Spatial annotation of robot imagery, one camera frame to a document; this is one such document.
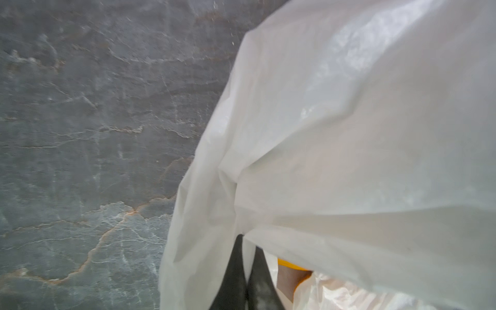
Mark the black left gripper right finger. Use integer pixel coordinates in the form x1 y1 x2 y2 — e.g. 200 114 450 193
247 247 285 310

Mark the white plastic bag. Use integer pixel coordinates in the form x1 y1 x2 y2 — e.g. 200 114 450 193
160 1 495 309

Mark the yellow fake banana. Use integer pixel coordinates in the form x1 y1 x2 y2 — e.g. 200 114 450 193
278 258 309 271

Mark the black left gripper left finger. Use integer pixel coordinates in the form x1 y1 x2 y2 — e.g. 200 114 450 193
209 235 247 310

